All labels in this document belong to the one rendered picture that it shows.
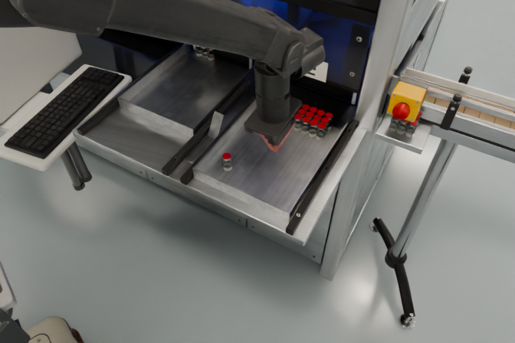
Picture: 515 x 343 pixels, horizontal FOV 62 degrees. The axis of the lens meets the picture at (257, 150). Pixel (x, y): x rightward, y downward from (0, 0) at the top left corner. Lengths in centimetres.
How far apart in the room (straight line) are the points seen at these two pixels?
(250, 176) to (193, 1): 66
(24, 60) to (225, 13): 108
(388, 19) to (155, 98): 68
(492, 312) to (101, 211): 175
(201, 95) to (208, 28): 80
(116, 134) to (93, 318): 93
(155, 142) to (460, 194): 163
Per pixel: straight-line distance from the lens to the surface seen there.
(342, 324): 184
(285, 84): 68
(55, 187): 238
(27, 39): 150
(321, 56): 73
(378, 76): 109
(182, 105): 125
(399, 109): 108
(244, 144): 112
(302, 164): 108
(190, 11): 45
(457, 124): 125
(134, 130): 121
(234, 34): 52
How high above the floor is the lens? 168
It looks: 47 degrees down
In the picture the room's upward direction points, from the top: straight up
